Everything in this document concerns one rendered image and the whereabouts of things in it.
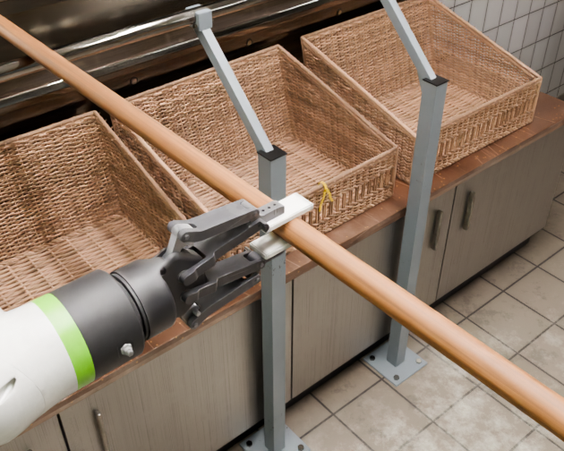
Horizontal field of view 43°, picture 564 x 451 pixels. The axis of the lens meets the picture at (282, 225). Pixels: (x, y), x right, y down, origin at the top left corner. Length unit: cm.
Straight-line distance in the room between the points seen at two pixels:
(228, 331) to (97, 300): 100
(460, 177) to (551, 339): 69
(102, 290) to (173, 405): 104
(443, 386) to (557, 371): 36
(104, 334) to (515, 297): 204
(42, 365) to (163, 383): 99
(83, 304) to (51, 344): 4
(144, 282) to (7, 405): 16
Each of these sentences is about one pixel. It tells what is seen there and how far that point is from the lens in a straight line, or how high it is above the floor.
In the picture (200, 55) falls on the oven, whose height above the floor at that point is 88.
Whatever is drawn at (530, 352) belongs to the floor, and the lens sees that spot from 240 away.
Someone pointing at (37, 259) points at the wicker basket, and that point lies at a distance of 178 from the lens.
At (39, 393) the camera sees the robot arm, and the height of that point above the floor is 120.
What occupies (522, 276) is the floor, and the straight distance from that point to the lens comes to 266.
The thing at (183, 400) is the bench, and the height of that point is 36.
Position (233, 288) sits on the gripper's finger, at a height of 115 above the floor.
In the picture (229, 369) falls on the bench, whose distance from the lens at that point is 174.
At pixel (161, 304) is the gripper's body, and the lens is 69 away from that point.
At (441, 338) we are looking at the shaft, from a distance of 68.
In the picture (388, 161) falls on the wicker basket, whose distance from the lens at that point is 184.
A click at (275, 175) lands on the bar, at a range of 139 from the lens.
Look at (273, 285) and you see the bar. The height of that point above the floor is 63.
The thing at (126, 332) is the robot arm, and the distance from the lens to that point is 67.
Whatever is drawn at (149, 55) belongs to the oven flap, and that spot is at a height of 95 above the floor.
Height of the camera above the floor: 169
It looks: 38 degrees down
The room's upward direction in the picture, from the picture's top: straight up
